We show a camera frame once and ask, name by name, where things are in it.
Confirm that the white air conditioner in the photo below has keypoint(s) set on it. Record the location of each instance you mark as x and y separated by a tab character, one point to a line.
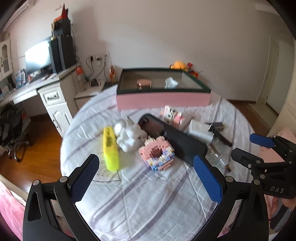
15	10

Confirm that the orange snack bag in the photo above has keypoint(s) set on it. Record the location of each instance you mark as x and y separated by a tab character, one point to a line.
112	74

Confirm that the black hair brush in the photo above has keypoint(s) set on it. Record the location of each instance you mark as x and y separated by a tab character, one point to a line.
186	147

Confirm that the pink block kitty figure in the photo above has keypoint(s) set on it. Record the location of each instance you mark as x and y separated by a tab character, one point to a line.
173	117

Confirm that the black box on tower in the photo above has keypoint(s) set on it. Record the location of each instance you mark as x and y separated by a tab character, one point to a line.
61	27

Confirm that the rose gold round tin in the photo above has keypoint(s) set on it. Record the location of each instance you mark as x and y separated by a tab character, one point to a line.
144	84

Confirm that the pink and green box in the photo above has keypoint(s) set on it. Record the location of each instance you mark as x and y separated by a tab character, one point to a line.
189	92

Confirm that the white cloud figurine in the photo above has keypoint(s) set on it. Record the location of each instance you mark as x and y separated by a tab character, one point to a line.
129	135

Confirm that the white charger adapter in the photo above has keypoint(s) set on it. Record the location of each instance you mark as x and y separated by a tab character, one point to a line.
200	131

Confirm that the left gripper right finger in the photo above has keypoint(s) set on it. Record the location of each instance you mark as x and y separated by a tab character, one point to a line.
250	222

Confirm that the office chair with clothes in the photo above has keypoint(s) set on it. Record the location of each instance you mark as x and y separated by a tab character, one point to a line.
13	131

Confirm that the orange cap bottle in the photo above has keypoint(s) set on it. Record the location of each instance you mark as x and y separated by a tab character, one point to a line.
81	78

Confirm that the white cup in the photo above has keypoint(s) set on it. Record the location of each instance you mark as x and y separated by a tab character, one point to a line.
170	83

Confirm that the striped white quilt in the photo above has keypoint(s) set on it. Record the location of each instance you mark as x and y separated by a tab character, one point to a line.
135	203

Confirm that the white glass-door cabinet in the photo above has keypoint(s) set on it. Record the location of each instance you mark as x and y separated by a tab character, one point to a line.
6	62

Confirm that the black computer monitor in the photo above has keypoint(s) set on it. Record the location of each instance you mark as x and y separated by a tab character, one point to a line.
38	56

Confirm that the white nightstand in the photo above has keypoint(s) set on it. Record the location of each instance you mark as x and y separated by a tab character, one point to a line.
84	96

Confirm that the pink block donut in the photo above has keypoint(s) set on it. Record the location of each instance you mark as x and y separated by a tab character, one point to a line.
157	153

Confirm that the black computer tower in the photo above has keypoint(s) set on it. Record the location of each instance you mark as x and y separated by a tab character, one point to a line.
62	53

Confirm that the yellow octopus plush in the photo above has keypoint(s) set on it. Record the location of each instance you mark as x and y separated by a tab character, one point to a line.
179	65

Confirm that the red triangular flag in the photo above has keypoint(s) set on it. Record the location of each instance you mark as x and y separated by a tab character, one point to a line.
63	15

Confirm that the pink bed cover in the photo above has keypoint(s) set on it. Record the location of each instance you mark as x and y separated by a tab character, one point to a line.
13	202

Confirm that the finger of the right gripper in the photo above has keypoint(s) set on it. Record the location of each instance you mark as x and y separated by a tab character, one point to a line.
267	142
255	164

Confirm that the white desk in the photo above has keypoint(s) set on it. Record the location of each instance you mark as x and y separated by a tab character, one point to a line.
57	93

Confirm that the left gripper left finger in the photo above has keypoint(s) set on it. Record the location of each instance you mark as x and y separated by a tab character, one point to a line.
40	222

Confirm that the black hair clip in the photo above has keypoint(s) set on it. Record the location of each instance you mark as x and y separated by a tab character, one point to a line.
216	128

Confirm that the red toy crate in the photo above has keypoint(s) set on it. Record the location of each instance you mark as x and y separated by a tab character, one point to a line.
190	68

